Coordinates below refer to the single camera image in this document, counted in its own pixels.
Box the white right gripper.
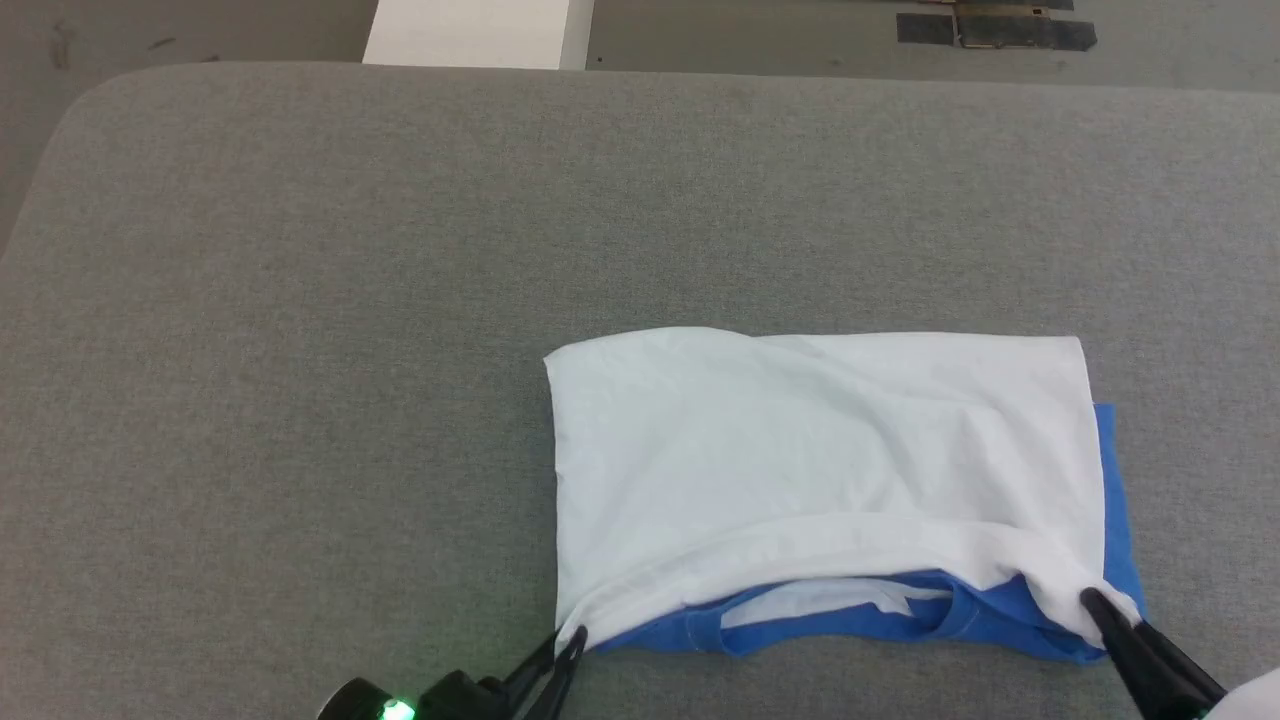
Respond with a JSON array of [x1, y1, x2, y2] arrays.
[[1080, 588, 1280, 720]]

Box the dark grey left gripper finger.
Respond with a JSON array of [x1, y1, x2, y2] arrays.
[[521, 627, 589, 720], [497, 638, 563, 703]]

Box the white and blue t-shirt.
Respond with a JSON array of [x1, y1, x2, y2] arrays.
[[543, 326, 1147, 665]]

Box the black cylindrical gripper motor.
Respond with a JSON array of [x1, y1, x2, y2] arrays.
[[317, 678, 387, 720]]

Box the white flat board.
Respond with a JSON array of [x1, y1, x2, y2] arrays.
[[362, 0, 597, 72]]

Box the dark brown floor strips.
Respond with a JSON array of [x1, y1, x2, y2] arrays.
[[895, 0, 1099, 52]]

